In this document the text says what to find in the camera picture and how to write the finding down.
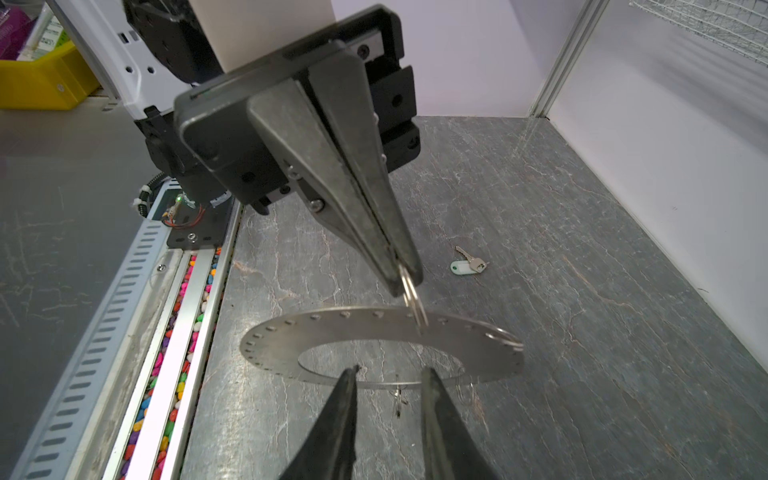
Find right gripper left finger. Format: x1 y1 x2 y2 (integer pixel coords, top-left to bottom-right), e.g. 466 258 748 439
279 366 359 480

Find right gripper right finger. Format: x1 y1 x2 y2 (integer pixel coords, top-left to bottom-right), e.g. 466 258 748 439
421 367 498 480

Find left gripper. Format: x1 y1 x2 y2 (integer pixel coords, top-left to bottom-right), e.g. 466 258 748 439
173 5 424 297

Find large toothed metal keyring disc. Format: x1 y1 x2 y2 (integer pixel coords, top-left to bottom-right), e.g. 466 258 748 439
239 305 525 390

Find key with white-green tag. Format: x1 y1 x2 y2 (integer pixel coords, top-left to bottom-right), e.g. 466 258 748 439
450 245 488 276

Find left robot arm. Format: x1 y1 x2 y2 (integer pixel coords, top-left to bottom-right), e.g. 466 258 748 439
52 1 423 297

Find yellow plastic bin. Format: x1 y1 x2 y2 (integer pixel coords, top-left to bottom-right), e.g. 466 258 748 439
0 41 100 111

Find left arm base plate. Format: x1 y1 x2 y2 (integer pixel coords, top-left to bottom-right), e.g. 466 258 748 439
163 198 239 251

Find aluminium rail with coloured beads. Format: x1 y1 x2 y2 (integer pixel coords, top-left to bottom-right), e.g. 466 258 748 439
66 203 243 479

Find white slotted cable duct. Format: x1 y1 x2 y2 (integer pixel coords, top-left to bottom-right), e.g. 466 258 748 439
11 181 181 479

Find aluminium frame profiles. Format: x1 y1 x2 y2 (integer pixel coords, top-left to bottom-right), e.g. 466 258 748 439
530 0 610 118

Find white wire shelf basket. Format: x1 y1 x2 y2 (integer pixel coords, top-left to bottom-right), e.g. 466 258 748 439
629 0 767 66

